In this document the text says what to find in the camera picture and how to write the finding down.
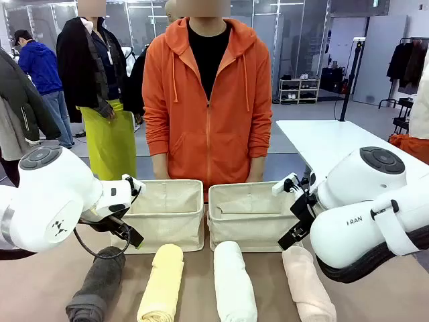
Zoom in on beige fabric basket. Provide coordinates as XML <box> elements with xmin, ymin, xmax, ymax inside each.
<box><xmin>110</xmin><ymin>179</ymin><xmax>206</xmax><ymax>255</ymax></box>
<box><xmin>206</xmin><ymin>180</ymin><xmax>304</xmax><ymax>253</ymax></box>

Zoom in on clothes rack with dark coats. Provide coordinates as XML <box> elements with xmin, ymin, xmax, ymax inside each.
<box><xmin>378</xmin><ymin>36</ymin><xmax>429</xmax><ymax>110</ymax></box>

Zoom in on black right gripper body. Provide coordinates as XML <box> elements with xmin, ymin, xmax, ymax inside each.
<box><xmin>290</xmin><ymin>193</ymin><xmax>318</xmax><ymax>235</ymax></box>

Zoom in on grey towel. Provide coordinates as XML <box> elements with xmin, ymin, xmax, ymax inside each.
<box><xmin>65</xmin><ymin>246</ymin><xmax>127</xmax><ymax>322</ymax></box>

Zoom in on person in orange hoodie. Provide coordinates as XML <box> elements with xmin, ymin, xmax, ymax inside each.
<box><xmin>142</xmin><ymin>0</ymin><xmax>273</xmax><ymax>204</ymax></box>

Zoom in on white towel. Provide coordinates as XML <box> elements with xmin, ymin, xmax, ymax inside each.
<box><xmin>213</xmin><ymin>240</ymin><xmax>258</xmax><ymax>322</ymax></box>

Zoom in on pink towel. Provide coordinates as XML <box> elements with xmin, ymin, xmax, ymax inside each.
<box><xmin>282</xmin><ymin>246</ymin><xmax>338</xmax><ymax>322</ymax></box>

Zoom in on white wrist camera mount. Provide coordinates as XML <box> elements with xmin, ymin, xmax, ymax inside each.
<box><xmin>121</xmin><ymin>173</ymin><xmax>147</xmax><ymax>199</ymax></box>
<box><xmin>271</xmin><ymin>172</ymin><xmax>311</xmax><ymax>202</ymax></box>

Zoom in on person in blue jacket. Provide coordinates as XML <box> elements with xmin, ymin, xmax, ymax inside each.
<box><xmin>13</xmin><ymin>29</ymin><xmax>75</xmax><ymax>150</ymax></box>

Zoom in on person in cream and orange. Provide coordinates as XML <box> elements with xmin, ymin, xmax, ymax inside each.
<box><xmin>388</xmin><ymin>50</ymin><xmax>429</xmax><ymax>165</ymax></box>

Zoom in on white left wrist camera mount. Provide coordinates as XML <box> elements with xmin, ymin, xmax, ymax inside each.
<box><xmin>121</xmin><ymin>173</ymin><xmax>147</xmax><ymax>199</ymax></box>

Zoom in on person's left hand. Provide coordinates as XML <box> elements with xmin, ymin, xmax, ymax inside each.
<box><xmin>248</xmin><ymin>156</ymin><xmax>266</xmax><ymax>184</ymax></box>

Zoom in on black right arm cable sleeve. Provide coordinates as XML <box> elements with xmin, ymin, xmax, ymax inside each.
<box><xmin>314</xmin><ymin>231</ymin><xmax>429</xmax><ymax>284</ymax></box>

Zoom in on person's right hand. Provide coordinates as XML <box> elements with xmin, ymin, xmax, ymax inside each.
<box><xmin>153</xmin><ymin>154</ymin><xmax>172</xmax><ymax>180</ymax></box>

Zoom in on person black coat yellow skirt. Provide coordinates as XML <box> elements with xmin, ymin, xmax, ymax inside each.
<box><xmin>56</xmin><ymin>0</ymin><xmax>137</xmax><ymax>182</ymax></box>

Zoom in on white strap on arm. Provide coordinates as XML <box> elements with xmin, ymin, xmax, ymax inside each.
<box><xmin>370</xmin><ymin>199</ymin><xmax>420</xmax><ymax>258</ymax></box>

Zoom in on black camera stand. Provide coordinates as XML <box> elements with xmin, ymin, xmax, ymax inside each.
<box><xmin>339</xmin><ymin>36</ymin><xmax>367</xmax><ymax>122</ymax></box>

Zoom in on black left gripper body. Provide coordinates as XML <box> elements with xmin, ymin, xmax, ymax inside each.
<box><xmin>79</xmin><ymin>216</ymin><xmax>134</xmax><ymax>237</ymax></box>

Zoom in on white table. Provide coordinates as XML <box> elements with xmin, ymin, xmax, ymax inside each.
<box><xmin>275</xmin><ymin>119</ymin><xmax>429</xmax><ymax>189</ymax></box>

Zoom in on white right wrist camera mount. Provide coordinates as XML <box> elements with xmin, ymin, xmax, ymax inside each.
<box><xmin>271</xmin><ymin>172</ymin><xmax>311</xmax><ymax>202</ymax></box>

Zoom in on yellow towel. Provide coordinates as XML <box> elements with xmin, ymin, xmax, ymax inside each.
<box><xmin>136</xmin><ymin>244</ymin><xmax>185</xmax><ymax>322</ymax></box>

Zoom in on person in dark puffer jacket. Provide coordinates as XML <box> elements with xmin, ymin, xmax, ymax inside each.
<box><xmin>0</xmin><ymin>48</ymin><xmax>63</xmax><ymax>189</ymax></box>

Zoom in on bald person in black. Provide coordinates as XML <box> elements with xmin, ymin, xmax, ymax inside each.
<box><xmin>129</xmin><ymin>0</ymin><xmax>178</xmax><ymax>117</ymax></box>

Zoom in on black bags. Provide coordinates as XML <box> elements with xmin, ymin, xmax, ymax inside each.
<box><xmin>320</xmin><ymin>66</ymin><xmax>346</xmax><ymax>95</ymax></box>

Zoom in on white shoe rack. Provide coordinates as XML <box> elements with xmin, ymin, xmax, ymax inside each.
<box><xmin>278</xmin><ymin>74</ymin><xmax>321</xmax><ymax>105</ymax></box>

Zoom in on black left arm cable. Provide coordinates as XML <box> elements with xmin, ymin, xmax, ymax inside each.
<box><xmin>72</xmin><ymin>221</ymin><xmax>131</xmax><ymax>259</ymax></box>

